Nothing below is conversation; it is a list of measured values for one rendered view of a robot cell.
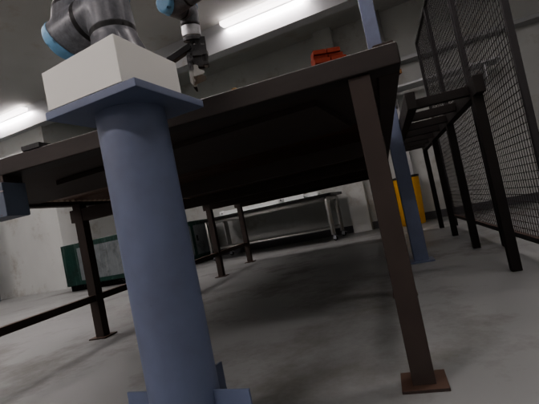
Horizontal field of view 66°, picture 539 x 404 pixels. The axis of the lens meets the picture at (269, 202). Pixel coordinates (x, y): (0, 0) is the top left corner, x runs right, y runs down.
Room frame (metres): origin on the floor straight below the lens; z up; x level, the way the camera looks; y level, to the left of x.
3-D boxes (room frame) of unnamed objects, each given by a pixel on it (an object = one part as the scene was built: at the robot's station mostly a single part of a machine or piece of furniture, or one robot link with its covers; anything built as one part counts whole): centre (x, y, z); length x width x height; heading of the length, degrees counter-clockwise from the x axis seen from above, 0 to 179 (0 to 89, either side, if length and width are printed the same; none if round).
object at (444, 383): (1.15, -0.31, 0.43); 0.12 x 0.12 x 0.85; 75
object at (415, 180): (6.25, -2.04, 0.36); 0.46 x 0.46 x 0.73
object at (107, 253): (7.12, 2.25, 0.37); 1.94 x 1.70 x 0.74; 156
